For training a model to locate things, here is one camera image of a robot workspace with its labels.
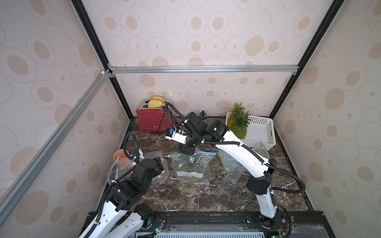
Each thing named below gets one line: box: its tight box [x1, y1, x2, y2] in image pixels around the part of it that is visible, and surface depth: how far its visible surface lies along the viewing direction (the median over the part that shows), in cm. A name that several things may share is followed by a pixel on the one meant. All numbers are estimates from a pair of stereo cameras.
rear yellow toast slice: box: [151, 95, 166, 104], surface depth 108 cm
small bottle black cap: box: [198, 110, 207, 120], surface depth 108 cm
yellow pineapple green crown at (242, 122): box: [232, 110, 252, 140], surface depth 94 cm
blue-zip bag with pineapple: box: [163, 151, 218, 183], surface depth 73 cm
